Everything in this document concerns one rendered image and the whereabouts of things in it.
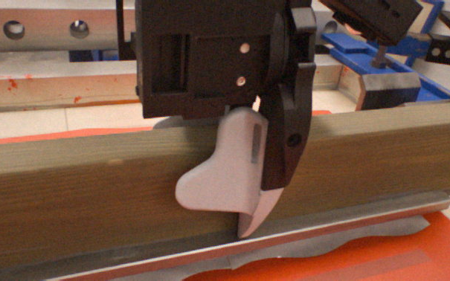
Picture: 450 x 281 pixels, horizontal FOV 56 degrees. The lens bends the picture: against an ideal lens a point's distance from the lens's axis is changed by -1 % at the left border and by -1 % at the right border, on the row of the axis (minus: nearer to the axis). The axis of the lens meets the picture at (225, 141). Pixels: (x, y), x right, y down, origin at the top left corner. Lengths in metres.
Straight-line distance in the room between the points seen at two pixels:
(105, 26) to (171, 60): 0.34
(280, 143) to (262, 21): 0.06
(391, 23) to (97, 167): 0.17
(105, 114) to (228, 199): 0.26
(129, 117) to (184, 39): 0.29
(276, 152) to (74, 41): 0.36
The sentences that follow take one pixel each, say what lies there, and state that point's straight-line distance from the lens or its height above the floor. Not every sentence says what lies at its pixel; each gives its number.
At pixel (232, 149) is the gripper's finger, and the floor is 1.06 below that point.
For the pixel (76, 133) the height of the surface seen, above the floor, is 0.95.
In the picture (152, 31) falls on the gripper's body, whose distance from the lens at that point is 0.18.
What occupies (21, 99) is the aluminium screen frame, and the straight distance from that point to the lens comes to 0.49.
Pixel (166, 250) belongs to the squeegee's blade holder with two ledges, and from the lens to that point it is 0.27.
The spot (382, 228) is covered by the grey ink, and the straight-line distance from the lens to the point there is 0.37.
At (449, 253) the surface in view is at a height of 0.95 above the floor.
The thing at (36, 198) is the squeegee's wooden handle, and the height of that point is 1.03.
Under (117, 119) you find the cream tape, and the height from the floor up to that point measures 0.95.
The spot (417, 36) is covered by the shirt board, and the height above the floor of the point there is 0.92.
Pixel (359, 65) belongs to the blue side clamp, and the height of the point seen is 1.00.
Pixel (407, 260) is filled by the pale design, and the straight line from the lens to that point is 0.36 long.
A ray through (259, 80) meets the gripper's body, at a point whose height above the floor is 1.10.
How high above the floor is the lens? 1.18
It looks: 31 degrees down
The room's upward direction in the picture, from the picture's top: 7 degrees clockwise
